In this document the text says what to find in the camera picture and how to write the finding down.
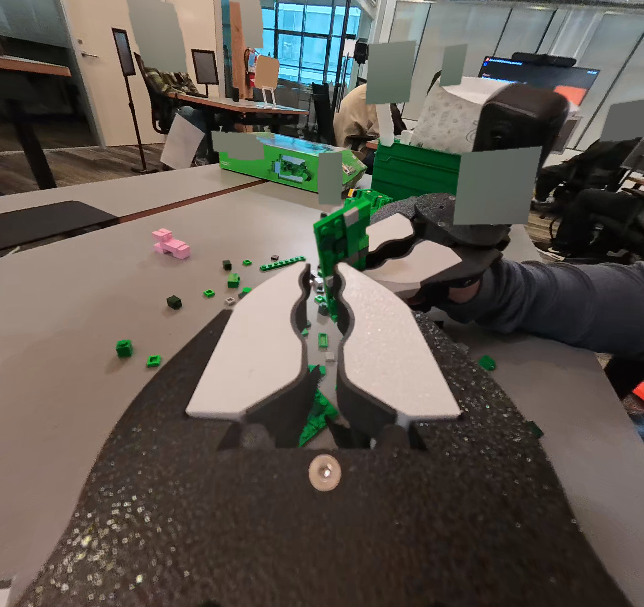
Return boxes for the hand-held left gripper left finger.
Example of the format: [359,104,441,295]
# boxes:
[185,263,323,422]

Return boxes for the black desk mat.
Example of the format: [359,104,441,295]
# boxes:
[0,201,120,251]

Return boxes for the person's right hand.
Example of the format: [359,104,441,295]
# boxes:
[449,285,483,316]

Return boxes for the white paper sheet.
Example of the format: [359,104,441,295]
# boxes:
[161,114,206,170]

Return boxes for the wooden top table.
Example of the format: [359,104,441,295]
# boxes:
[168,91,309,132]

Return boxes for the small green brick model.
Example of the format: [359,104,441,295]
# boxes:
[344,189,394,215]

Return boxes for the person's right forearm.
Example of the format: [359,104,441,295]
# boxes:
[468,259,644,356]

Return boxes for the tan rounded board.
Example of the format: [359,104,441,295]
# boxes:
[254,57,280,108]

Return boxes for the green plastic bin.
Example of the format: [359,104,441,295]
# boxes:
[372,141,463,200]

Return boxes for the computer monitor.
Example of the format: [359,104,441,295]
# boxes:
[478,56,602,109]

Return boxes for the wooden table with black leg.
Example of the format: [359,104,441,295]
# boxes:
[0,56,71,190]

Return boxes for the black webcam bar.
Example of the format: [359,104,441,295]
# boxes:
[512,52,577,67]

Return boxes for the green toy set box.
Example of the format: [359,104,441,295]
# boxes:
[218,132,367,193]

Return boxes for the grey desk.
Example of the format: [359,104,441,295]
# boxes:
[0,179,644,607]

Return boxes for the scattered loose toy bricks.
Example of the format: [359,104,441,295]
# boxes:
[116,254,545,439]

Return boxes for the green toy brick assembly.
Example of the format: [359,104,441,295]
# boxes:
[313,199,373,318]

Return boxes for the black sign on pole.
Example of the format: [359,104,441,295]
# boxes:
[112,28,152,174]

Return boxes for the paper towel roll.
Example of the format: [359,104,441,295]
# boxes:
[413,78,509,154]

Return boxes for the adjoining grey table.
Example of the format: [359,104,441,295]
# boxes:
[0,163,267,215]

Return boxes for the black framed table sign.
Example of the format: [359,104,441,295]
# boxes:
[191,49,220,85]

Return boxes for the black office chair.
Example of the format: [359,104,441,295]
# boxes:
[309,82,338,145]

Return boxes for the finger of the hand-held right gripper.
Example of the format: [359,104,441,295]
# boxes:
[365,212,418,267]
[369,239,464,301]

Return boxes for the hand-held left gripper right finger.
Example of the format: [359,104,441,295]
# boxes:
[334,263,463,429]

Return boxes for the pink toy brick pig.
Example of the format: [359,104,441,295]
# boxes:
[152,229,192,260]

